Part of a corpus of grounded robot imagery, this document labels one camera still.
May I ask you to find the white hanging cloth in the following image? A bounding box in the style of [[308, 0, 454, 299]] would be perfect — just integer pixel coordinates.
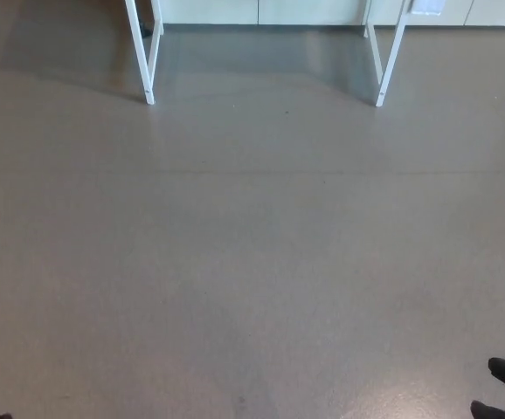
[[407, 0, 447, 17]]

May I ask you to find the white metal table leg frame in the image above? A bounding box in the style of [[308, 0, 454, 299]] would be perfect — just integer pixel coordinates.
[[363, 0, 415, 108], [124, 0, 165, 106]]

